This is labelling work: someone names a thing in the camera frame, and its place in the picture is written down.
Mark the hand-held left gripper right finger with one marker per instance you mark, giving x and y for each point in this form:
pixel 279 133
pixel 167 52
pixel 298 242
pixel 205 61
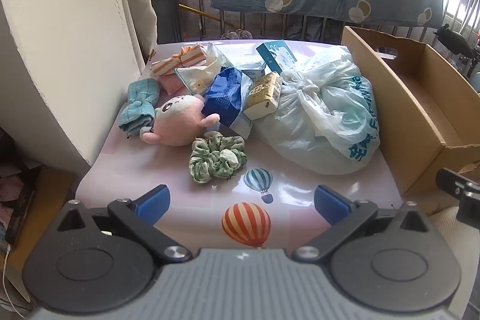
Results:
pixel 330 209

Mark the blue plastic packet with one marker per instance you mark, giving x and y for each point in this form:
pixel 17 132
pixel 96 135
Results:
pixel 225 95

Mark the brown cardboard box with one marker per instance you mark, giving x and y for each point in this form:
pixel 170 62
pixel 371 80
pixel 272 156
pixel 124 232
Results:
pixel 393 98

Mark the pale rag bundle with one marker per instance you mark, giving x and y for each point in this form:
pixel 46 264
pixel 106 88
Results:
pixel 236 35

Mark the orange striped cloth bow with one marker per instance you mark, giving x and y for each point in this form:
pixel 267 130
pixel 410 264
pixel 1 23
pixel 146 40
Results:
pixel 168 66

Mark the green floral scrunchie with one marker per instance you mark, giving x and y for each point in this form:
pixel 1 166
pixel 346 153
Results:
pixel 210 158

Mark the dark cardboard box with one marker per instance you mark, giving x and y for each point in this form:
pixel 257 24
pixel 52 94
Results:
pixel 20 200

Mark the pink plush toy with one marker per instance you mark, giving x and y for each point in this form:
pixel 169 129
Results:
pixel 176 121

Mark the gold tissue pack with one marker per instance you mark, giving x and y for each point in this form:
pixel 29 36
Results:
pixel 262 91

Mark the yellow pole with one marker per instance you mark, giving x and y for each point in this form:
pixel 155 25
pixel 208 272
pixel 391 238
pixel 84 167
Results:
pixel 198 12

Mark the cream knitted cloth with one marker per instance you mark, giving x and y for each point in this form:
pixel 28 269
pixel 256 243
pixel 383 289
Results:
pixel 453 233

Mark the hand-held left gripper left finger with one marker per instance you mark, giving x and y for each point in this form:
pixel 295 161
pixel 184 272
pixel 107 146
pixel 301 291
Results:
pixel 152 206

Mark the tied translucent plastic bag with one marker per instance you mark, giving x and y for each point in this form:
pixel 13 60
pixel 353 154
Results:
pixel 318 125

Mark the black bag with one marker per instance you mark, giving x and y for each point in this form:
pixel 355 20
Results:
pixel 453 39

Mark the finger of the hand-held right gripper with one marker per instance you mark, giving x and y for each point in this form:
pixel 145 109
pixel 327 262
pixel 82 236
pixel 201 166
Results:
pixel 450 179
pixel 470 205

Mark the teal checked cloth bow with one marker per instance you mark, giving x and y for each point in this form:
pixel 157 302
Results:
pixel 138 98

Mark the light blue bandage box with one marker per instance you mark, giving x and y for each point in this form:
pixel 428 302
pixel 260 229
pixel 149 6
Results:
pixel 277 55

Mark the translucent snack packet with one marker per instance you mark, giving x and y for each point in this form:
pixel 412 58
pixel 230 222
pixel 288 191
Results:
pixel 195 78

